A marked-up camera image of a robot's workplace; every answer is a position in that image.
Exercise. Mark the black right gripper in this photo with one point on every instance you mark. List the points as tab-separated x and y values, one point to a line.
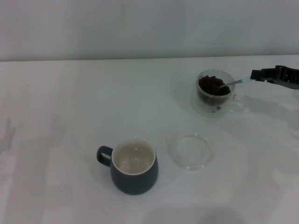
288	78

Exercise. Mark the dark grey ceramic mug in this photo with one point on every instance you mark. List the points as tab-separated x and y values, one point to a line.
134	179

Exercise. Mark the pile of coffee beans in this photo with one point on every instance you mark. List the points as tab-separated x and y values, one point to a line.
209	85

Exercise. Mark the clear glass saucer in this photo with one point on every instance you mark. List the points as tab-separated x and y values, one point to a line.
190	151

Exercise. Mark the clear double-wall glass cup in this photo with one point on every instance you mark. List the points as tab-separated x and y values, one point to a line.
227	107

